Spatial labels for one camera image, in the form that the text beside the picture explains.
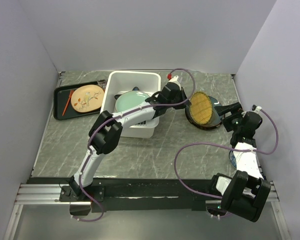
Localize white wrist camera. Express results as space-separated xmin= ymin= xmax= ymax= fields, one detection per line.
xmin=167 ymin=73 xmax=182 ymax=88
xmin=251 ymin=105 xmax=262 ymax=114

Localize small blue patterned dish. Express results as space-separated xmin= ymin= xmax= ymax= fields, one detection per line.
xmin=228 ymin=150 xmax=237 ymax=168

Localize small clear glass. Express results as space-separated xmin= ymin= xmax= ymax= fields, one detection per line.
xmin=97 ymin=79 xmax=107 ymax=90

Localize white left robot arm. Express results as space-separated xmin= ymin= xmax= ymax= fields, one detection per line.
xmin=69 ymin=79 xmax=190 ymax=201

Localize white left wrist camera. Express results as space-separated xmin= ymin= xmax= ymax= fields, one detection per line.
xmin=167 ymin=73 xmax=182 ymax=88

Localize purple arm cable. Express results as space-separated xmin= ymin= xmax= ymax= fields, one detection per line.
xmin=174 ymin=109 xmax=280 ymax=218
xmin=72 ymin=67 xmax=197 ymax=223

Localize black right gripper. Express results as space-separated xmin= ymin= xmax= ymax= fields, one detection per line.
xmin=215 ymin=102 xmax=246 ymax=133

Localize round woven bamboo mat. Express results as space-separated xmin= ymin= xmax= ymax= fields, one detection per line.
xmin=189 ymin=91 xmax=213 ymax=125

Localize mint green flower plate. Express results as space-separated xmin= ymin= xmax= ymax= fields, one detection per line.
xmin=114 ymin=90 xmax=150 ymax=112

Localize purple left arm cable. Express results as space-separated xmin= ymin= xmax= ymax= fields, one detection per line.
xmin=72 ymin=67 xmax=197 ymax=223

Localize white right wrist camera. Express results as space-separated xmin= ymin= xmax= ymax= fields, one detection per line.
xmin=251 ymin=105 xmax=262 ymax=114

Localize dark blue floral plate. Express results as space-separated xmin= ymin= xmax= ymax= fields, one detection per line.
xmin=185 ymin=96 xmax=222 ymax=130

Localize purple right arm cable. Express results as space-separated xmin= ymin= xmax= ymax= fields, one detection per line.
xmin=174 ymin=109 xmax=280 ymax=218

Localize black striped lacquer plate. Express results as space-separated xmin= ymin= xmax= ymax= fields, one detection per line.
xmin=185 ymin=107 xmax=222 ymax=131

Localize blue star-shaped dish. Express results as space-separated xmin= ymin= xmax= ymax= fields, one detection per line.
xmin=114 ymin=86 xmax=140 ymax=100

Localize peach bird-painted plate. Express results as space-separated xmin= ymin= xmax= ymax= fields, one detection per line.
xmin=70 ymin=84 xmax=105 ymax=113

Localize black serving tray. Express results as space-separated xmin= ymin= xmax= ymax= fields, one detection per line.
xmin=53 ymin=81 xmax=101 ymax=121

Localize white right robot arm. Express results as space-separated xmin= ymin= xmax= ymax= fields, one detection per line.
xmin=208 ymin=102 xmax=271 ymax=222

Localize orange chopsticks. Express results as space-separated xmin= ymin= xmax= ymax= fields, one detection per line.
xmin=62 ymin=89 xmax=74 ymax=116

